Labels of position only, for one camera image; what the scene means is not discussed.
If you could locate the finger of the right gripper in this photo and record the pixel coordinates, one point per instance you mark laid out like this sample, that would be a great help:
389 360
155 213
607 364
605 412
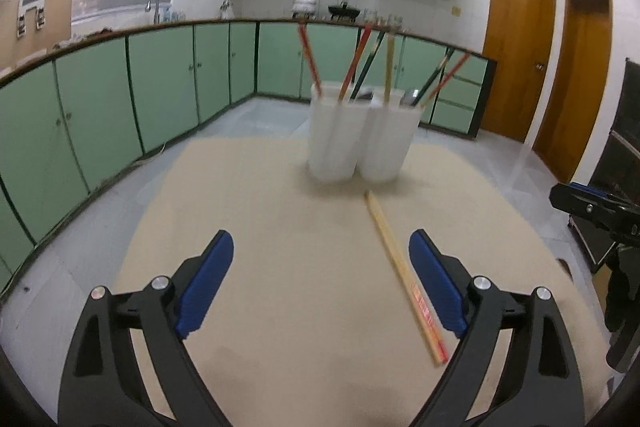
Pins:
587 190

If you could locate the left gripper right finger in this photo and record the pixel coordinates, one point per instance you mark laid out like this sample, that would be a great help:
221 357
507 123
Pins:
539 384

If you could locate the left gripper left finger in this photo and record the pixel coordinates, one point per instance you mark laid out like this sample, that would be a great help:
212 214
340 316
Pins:
102 384

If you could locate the bamboo chopstick orange end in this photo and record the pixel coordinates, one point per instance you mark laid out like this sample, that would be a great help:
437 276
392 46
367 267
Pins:
399 260

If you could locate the dark green black chopstick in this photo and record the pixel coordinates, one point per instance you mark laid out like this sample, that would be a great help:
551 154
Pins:
367 65

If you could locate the red chopstick bamboo tip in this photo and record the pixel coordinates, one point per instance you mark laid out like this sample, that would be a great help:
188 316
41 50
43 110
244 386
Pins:
303 36

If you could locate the green lower kitchen cabinets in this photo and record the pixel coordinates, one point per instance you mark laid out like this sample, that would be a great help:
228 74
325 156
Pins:
74 120

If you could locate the black cabinet at right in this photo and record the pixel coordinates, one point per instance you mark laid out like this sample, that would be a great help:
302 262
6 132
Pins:
617 171

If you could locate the wooden door right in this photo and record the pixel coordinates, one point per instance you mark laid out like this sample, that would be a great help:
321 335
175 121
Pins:
579 83

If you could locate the wooden door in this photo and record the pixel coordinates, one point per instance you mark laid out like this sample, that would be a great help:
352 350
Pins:
518 37
579 83

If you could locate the red chopstick right compartment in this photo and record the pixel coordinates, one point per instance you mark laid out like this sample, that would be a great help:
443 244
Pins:
442 83

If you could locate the wooden door left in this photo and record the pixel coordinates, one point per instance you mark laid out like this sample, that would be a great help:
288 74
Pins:
518 37

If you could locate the metal spoon right compartment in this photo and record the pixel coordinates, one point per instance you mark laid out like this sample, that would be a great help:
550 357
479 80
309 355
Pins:
410 98

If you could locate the metal spoon compartment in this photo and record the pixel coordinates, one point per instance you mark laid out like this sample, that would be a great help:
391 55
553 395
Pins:
365 95
410 98

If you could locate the beige table mat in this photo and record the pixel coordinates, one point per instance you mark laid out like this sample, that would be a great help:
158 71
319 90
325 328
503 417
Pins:
311 326

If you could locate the white double utensil holder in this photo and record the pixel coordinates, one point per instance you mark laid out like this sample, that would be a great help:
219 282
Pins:
369 137

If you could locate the metal spoon left compartment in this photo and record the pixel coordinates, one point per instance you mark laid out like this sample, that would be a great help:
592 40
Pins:
365 95

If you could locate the plain bamboo chopstick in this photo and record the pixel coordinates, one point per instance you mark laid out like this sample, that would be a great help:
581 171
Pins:
389 67

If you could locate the red chopstick in holder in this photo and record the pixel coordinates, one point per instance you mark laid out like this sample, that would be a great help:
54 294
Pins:
355 61

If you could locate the glass jars on counter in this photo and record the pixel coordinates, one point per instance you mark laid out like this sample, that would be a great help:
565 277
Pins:
371 17

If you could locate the black wok pan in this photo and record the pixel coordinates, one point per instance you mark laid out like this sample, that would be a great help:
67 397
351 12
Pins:
344 12

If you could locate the chrome sink faucet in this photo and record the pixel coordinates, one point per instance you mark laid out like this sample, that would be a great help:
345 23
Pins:
153 6

